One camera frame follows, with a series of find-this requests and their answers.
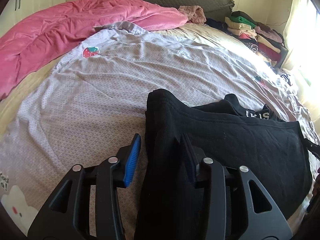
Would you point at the pink fuzzy garment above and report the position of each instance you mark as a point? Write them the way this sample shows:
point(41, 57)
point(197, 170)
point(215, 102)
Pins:
point(194, 13)

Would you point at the stack of folded clothes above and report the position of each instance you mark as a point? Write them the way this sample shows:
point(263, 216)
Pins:
point(258, 37)

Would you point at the lilac patterned bed sheet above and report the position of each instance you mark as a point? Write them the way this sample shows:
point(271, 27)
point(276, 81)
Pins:
point(81, 108)

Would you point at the black long-sleeve shirt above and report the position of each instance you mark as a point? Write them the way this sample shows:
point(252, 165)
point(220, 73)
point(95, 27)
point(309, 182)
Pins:
point(169, 206)

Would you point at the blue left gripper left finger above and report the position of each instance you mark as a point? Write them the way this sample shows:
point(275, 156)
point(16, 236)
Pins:
point(131, 158)

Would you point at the purple white garment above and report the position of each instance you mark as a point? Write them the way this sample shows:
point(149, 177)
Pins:
point(288, 79)

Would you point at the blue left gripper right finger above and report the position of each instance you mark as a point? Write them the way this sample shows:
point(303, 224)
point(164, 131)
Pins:
point(189, 158)

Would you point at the pink quilted duvet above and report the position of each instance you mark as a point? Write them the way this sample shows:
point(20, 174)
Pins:
point(47, 34)

